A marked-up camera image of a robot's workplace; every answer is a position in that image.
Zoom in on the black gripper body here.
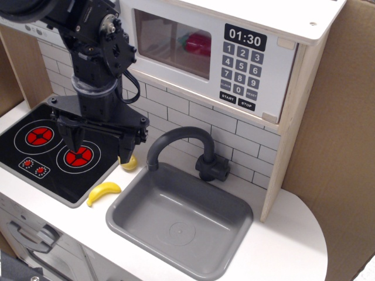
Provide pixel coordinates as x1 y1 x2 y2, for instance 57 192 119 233
47 84 149 144

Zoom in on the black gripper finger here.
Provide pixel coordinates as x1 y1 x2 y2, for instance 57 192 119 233
118 133 135 164
57 116 84 152

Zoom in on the white toy microwave door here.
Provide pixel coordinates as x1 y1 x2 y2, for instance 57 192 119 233
120 1 297 123

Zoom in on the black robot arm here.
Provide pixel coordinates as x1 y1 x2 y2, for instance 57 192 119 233
1 1 149 163

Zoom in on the yellow toy potato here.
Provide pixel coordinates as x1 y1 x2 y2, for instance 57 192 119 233
118 155 138 172

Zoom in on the black toy stove top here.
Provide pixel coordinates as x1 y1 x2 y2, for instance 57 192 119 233
1 104 118 208

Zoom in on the yellow toy banana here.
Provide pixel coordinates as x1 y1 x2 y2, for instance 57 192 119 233
87 182 121 207

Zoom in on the grey toy faucet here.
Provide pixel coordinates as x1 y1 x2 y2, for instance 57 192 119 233
146 126 231 183

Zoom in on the grey plastic sink basin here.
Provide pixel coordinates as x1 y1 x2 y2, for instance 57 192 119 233
106 163 253 280

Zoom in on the grey range hood panel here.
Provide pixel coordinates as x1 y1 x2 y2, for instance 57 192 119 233
1 17 65 47

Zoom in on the red toy chili pepper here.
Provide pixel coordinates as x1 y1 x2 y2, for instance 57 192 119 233
178 32 212 57

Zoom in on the brown cardboard panel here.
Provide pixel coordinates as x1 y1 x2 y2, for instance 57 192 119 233
282 1 374 280

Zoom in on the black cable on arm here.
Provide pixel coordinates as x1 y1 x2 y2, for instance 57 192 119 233
115 68 141 105

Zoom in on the grey oven door handle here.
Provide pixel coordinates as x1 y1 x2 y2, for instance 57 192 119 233
6 221 60 253

